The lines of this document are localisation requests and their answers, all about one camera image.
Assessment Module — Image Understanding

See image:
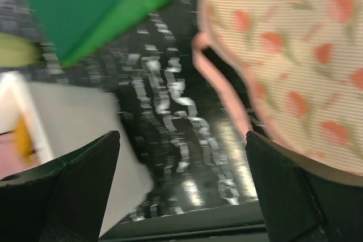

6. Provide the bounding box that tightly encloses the pale green mug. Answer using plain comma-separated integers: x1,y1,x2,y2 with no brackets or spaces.
0,33,41,68

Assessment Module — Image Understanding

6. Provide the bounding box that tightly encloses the orange bra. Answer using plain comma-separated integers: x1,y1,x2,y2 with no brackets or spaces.
13,116,35,164

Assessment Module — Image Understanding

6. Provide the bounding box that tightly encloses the green folder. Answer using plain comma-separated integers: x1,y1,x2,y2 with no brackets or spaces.
28,0,170,67

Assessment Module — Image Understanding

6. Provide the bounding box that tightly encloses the white plastic bin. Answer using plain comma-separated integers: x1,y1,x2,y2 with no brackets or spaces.
1,72,153,235

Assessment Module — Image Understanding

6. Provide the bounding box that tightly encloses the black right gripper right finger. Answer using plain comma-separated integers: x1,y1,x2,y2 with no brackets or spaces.
246,131,362,241

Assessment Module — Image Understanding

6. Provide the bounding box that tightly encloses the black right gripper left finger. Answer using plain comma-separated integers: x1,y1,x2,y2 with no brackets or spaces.
1,131,120,241

